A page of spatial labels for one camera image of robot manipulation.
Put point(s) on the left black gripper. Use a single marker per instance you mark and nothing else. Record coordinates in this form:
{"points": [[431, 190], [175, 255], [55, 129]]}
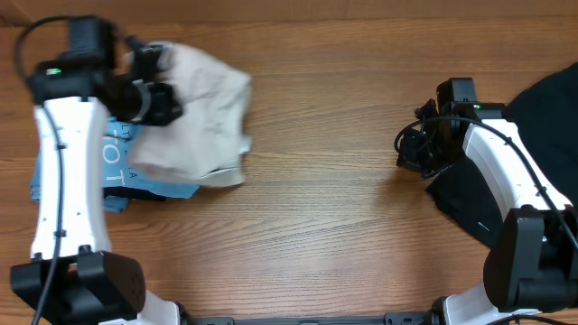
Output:
{"points": [[173, 112]]}

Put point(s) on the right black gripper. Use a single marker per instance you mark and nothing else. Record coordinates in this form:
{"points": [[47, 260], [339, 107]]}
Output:
{"points": [[414, 151]]}

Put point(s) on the beige khaki shorts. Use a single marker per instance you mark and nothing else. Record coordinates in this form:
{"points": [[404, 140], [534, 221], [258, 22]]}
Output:
{"points": [[204, 146]]}

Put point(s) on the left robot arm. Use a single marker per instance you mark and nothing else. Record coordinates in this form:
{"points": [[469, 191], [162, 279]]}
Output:
{"points": [[74, 277]]}

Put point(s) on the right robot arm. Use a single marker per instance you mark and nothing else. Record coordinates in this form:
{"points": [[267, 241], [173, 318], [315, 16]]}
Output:
{"points": [[532, 269]]}

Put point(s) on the folded light blue t-shirt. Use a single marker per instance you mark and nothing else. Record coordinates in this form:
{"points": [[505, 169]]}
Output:
{"points": [[118, 143]]}

